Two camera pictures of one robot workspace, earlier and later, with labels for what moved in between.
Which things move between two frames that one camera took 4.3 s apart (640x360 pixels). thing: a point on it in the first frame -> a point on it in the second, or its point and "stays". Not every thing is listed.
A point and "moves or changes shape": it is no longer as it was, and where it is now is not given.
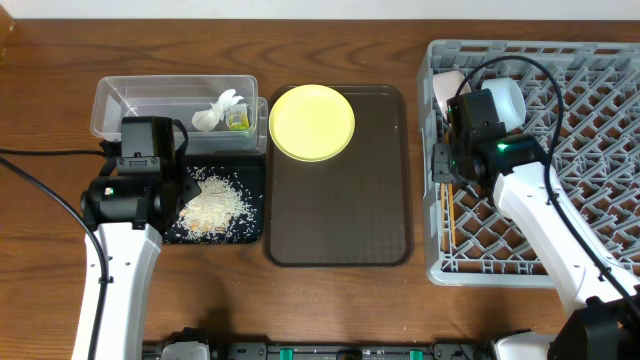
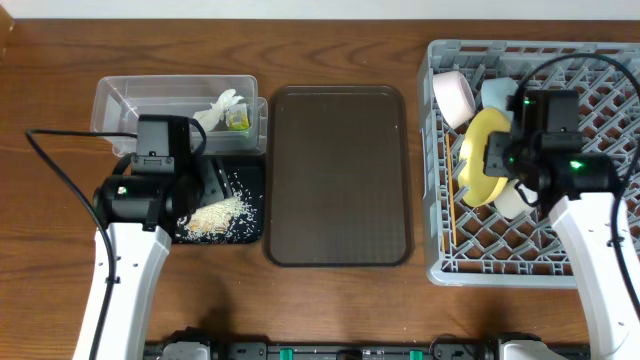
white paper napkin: [208, 119] stays
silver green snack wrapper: [239, 117] stays
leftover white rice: [222, 210] stays
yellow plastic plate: [311, 123] moves or changes shape
